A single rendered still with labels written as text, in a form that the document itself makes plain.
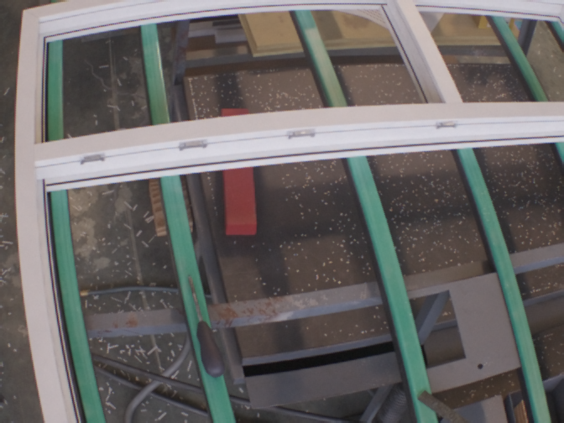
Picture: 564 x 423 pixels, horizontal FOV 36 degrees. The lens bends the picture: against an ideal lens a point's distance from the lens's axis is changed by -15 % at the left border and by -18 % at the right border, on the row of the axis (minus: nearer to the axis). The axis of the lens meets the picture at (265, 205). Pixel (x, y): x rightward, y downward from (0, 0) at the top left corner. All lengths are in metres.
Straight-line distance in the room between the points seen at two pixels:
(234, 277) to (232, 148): 0.31
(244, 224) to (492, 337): 0.62
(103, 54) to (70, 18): 1.19
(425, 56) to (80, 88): 1.44
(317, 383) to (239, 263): 0.31
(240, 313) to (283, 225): 0.43
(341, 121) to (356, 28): 0.66
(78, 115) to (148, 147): 1.30
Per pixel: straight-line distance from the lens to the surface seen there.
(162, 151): 1.73
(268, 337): 1.90
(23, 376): 2.51
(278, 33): 2.34
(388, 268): 1.69
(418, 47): 1.98
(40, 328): 1.51
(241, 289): 1.95
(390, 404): 2.06
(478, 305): 1.71
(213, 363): 1.52
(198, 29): 2.78
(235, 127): 1.73
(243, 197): 2.02
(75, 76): 3.12
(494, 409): 1.81
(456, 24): 2.53
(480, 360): 1.66
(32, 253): 1.59
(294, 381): 1.90
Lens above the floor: 2.27
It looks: 54 degrees down
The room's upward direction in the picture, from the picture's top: 9 degrees clockwise
